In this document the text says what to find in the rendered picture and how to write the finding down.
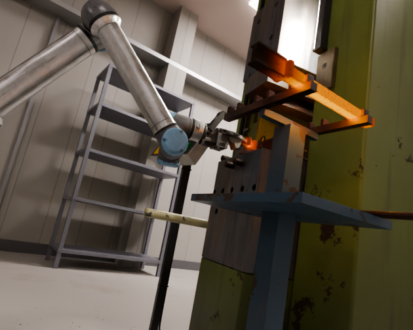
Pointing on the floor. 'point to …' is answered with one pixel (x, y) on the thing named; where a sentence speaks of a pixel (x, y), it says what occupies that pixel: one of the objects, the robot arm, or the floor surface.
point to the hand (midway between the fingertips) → (243, 139)
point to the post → (169, 251)
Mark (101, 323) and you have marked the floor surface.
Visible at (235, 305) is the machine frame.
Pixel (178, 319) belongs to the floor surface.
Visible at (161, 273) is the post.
